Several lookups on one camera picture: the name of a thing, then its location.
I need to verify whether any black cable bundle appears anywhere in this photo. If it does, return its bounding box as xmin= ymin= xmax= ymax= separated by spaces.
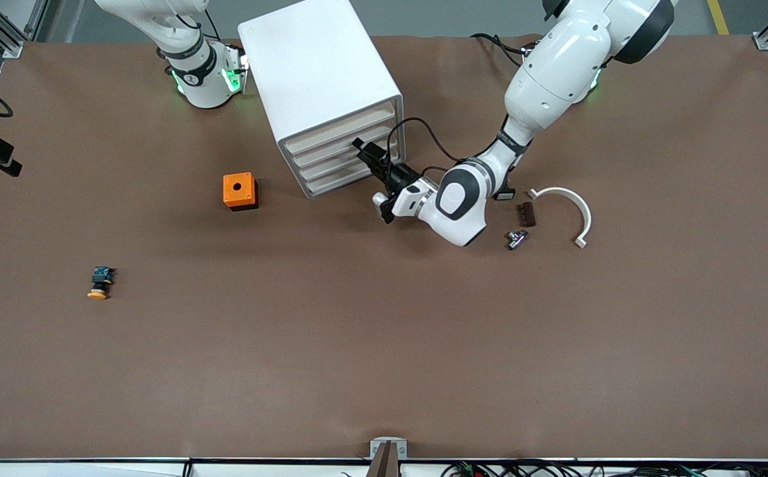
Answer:
xmin=440 ymin=459 xmax=768 ymax=477

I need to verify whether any black right arm base cable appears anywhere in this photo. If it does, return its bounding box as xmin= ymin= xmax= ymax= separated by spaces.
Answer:
xmin=195 ymin=7 xmax=223 ymax=42

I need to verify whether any black arm base cable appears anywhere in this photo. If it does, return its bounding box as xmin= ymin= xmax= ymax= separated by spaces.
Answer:
xmin=195 ymin=7 xmax=223 ymax=42
xmin=470 ymin=32 xmax=531 ymax=67

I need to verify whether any white semicircular pipe clamp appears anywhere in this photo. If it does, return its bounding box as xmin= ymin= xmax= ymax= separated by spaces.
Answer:
xmin=527 ymin=187 xmax=592 ymax=249

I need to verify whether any beige topmost drawer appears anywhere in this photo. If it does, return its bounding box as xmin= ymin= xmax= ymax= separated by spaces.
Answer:
xmin=282 ymin=99 xmax=400 ymax=158

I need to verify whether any beige lowest drawer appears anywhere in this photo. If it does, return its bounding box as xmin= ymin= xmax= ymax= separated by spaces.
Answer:
xmin=302 ymin=144 xmax=406 ymax=198

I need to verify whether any black left arm base cable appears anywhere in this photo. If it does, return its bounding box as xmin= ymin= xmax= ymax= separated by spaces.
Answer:
xmin=470 ymin=32 xmax=531 ymax=67

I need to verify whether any white drawer cabinet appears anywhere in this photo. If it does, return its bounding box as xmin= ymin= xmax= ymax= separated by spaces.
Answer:
xmin=238 ymin=0 xmax=406 ymax=199

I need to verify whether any orange box with hole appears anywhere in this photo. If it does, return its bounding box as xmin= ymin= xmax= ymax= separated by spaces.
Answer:
xmin=223 ymin=172 xmax=258 ymax=211

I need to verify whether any grey metal camera bracket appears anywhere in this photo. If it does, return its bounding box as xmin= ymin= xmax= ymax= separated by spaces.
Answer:
xmin=365 ymin=437 xmax=408 ymax=477

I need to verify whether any yellow push button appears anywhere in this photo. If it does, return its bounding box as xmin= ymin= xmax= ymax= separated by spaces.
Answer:
xmin=87 ymin=266 xmax=117 ymax=301

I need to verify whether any white table edge rail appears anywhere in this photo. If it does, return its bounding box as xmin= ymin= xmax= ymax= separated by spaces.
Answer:
xmin=0 ymin=457 xmax=768 ymax=477

